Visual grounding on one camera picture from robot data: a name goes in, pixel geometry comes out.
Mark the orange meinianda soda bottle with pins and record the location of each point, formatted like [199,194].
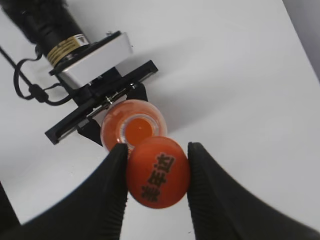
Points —
[130,122]

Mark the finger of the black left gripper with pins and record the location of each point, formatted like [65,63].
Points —
[90,130]
[137,92]

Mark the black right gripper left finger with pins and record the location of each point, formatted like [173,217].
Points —
[93,211]

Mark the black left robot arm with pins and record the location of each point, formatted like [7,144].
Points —
[48,25]

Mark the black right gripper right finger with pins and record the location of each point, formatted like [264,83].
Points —
[222,209]

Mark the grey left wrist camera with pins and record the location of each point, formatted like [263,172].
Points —
[95,60]

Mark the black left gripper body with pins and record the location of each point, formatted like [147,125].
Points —
[93,99]

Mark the orange bottle cap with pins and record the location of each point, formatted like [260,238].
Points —
[158,173]

